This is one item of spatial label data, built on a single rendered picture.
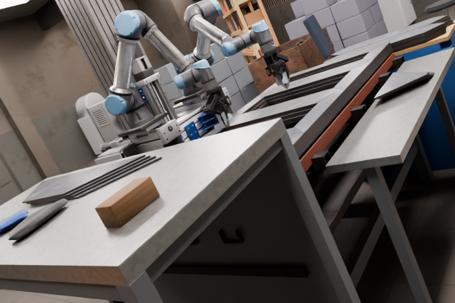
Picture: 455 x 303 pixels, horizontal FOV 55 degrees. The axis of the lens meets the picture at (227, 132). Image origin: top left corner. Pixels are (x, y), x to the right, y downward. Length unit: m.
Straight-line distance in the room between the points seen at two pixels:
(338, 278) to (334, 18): 5.97
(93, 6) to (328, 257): 2.00
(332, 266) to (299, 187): 0.25
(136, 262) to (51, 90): 9.24
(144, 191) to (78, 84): 9.36
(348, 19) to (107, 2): 4.76
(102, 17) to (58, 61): 7.52
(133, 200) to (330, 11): 6.31
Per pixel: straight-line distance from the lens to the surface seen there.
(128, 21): 2.20
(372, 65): 2.33
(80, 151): 9.92
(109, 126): 2.89
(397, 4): 8.22
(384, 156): 1.46
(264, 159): 1.06
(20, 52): 9.92
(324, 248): 1.27
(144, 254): 0.78
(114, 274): 0.77
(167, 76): 6.81
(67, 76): 10.20
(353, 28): 6.97
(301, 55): 5.67
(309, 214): 1.21
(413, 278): 1.77
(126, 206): 0.91
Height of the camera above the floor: 1.31
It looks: 12 degrees down
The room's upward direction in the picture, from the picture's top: 25 degrees counter-clockwise
